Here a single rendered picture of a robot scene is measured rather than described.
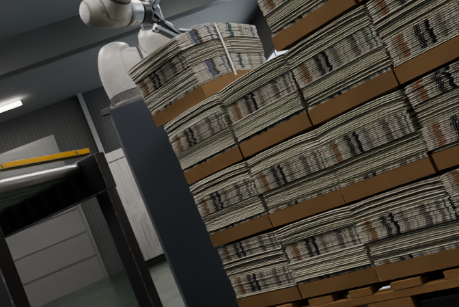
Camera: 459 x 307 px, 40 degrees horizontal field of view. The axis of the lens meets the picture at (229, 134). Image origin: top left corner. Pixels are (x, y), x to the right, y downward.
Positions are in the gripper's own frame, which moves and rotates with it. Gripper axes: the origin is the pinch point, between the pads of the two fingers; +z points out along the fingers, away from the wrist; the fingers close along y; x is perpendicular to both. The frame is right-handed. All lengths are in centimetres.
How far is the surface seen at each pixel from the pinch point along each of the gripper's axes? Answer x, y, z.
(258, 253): 9, 88, -11
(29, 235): -903, -25, 363
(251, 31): 13.7, 14.0, 16.5
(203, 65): 12.9, 25.3, -11.5
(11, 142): -894, -195, 374
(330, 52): 62, 43, -15
